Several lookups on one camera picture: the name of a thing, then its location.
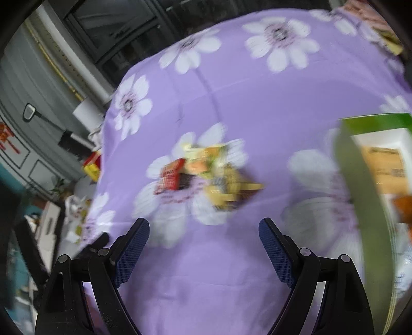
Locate pink cloth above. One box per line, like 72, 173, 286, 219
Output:
341, 0, 387, 26

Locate purple floral blanket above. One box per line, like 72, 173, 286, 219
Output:
77, 0, 412, 335

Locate red yellow box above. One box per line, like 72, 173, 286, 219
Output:
83, 151, 103, 181

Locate dark stand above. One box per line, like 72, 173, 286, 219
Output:
13, 219, 49, 284

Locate dark glass cabinet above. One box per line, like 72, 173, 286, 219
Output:
64, 0, 338, 84

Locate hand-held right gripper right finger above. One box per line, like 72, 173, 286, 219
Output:
258, 217, 375, 335

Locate white plastic bags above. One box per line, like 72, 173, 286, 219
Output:
63, 193, 94, 245

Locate small green plant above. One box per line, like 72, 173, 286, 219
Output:
50, 179, 70, 198

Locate yellow printed cloth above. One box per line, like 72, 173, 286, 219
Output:
373, 26, 404, 55

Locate white paper roll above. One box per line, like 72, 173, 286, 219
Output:
72, 99, 105, 129

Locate orange snack packet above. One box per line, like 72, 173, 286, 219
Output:
391, 195, 412, 223

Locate red wall decoration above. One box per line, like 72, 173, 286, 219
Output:
0, 122, 21, 156

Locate black long-handled tool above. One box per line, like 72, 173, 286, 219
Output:
22, 103, 95, 159

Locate pile of mixed snack packets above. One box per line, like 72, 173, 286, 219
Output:
154, 143, 265, 214

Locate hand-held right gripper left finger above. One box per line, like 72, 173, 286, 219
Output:
35, 218, 151, 335

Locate green cardboard box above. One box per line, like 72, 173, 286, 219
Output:
333, 113, 412, 335

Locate white red-edged snack packet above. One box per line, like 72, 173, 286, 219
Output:
391, 248, 412, 297

